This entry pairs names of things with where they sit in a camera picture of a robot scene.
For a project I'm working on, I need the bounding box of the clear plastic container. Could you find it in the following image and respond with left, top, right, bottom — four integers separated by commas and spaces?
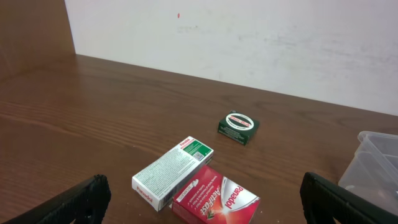
338, 131, 398, 215

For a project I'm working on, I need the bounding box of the white green Panadol box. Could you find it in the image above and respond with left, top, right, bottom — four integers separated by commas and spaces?
132, 136, 214, 212

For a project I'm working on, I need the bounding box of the red Panadol ActiFast box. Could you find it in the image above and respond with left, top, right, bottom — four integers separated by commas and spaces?
172, 166, 261, 224

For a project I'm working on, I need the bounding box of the dark green square box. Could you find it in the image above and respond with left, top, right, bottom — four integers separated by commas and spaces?
218, 110, 260, 146

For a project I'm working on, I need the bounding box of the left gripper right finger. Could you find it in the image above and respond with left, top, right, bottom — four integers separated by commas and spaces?
300, 172, 397, 224

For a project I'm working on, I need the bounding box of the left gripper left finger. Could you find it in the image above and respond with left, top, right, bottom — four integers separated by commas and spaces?
5, 174, 111, 224

